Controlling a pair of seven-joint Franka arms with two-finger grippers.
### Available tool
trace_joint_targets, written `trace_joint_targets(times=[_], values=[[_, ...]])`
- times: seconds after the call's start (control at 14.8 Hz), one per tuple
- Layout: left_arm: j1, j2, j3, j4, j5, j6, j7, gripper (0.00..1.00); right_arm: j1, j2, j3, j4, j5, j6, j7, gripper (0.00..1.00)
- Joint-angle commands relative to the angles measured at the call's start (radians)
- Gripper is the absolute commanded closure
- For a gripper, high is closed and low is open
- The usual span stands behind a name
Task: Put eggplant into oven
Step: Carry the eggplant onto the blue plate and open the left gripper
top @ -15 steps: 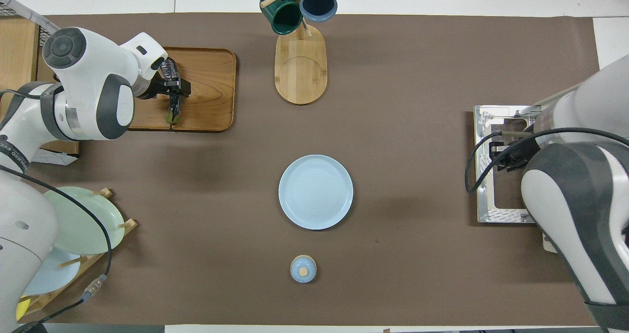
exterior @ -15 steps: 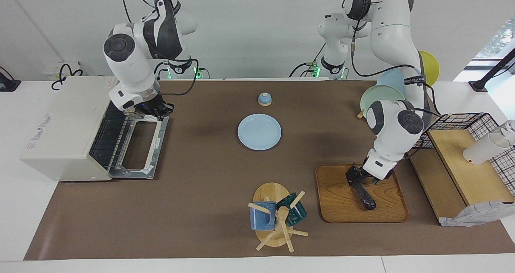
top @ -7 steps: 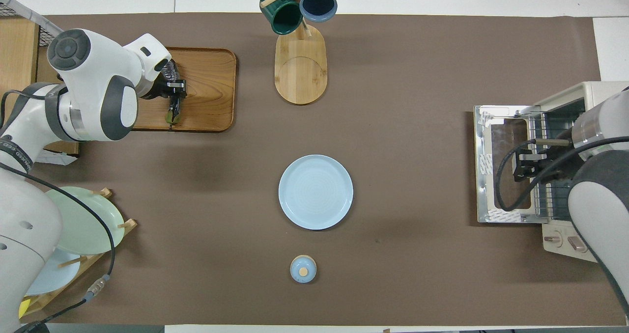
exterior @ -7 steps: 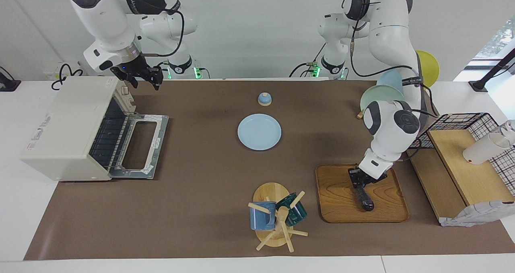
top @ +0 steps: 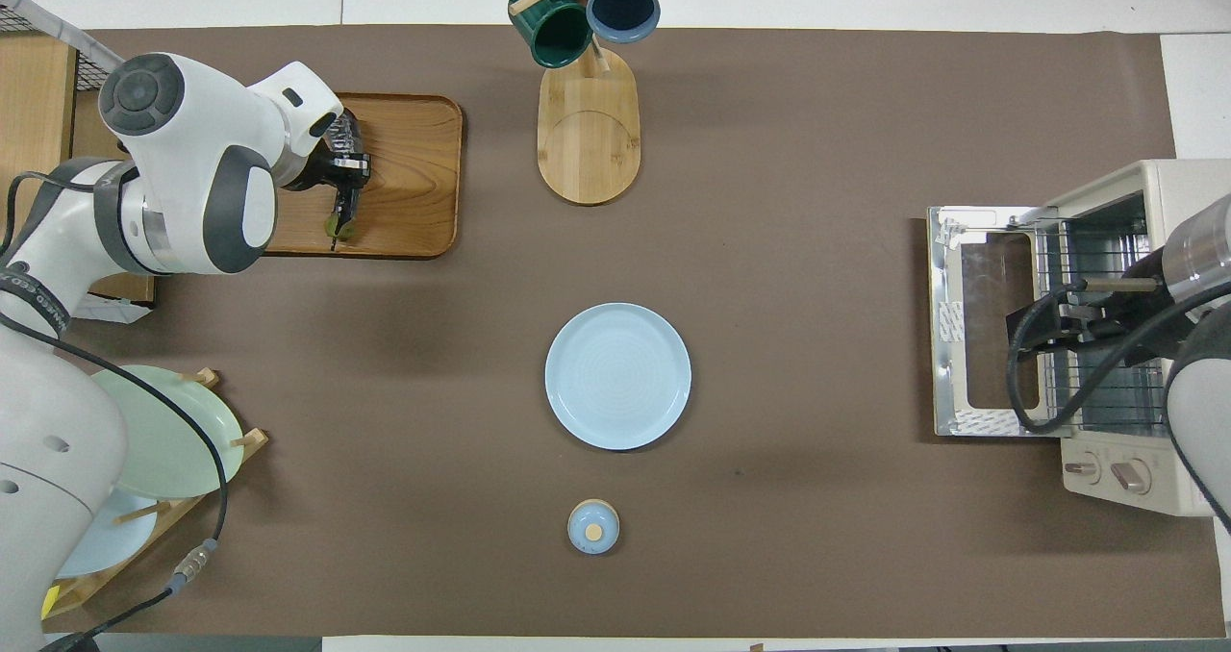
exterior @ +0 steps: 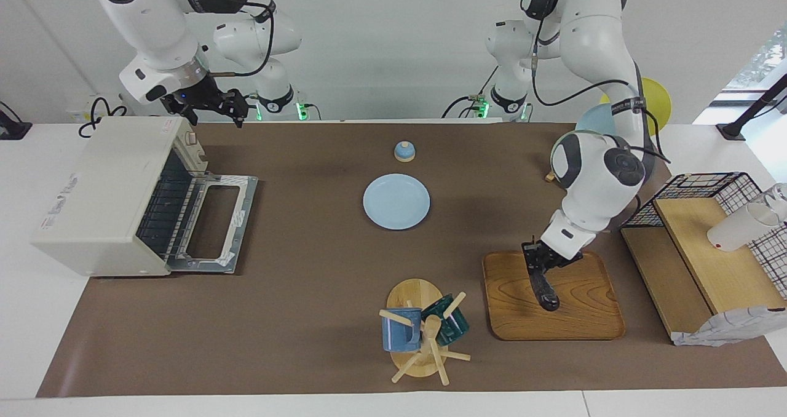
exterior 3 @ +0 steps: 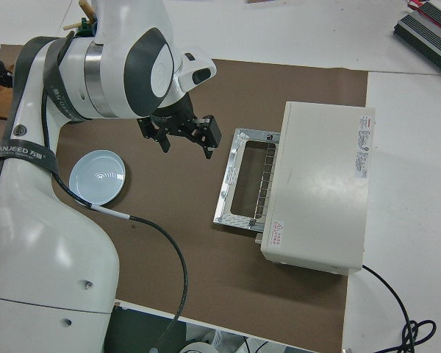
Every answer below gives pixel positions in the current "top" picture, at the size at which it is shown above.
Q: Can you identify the blue ceramic mug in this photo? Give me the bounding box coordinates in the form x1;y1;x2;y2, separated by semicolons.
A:
586;0;663;44

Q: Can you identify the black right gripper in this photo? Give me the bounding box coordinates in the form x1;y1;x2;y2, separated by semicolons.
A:
1006;291;1170;365

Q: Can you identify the oven glass door with handle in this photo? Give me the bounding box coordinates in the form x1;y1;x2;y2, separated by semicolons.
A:
928;205;1059;439

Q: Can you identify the dark purple eggplant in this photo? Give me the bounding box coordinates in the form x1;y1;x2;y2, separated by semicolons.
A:
327;113;366;251

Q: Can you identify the light blue racked plate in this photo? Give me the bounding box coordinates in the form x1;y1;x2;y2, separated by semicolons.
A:
56;513;160;579

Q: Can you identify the wooden plate rack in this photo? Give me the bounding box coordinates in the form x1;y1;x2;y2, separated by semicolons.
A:
43;368;269;619

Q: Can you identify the white grid patterned cloth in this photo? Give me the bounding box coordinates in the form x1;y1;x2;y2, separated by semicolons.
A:
0;0;157;324

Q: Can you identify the metal wire oven rack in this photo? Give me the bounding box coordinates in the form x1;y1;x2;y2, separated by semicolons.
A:
1043;217;1169;432

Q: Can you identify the brown table mat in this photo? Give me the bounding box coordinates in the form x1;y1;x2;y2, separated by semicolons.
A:
0;25;1227;639

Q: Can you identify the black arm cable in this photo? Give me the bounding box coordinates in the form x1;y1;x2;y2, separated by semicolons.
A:
0;176;230;652
1005;282;1231;437

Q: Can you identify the pale green racked plate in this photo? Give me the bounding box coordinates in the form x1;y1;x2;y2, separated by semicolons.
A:
91;364;245;499

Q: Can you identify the cream toaster oven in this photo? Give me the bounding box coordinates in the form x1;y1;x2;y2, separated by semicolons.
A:
928;159;1231;518

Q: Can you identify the wooden serving tray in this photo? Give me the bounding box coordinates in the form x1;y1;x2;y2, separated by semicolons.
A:
260;92;465;260

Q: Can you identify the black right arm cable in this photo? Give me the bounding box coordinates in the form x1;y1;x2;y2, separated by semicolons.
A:
1005;282;1231;437

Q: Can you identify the wooden mug tree stand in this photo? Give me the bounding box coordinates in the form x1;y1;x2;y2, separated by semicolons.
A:
508;0;665;206

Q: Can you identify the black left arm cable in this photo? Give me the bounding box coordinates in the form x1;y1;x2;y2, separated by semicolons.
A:
0;176;230;652

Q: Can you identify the dark green ceramic mug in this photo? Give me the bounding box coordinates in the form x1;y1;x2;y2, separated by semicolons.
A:
508;0;594;68

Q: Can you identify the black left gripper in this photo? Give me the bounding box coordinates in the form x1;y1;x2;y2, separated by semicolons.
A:
285;145;372;223

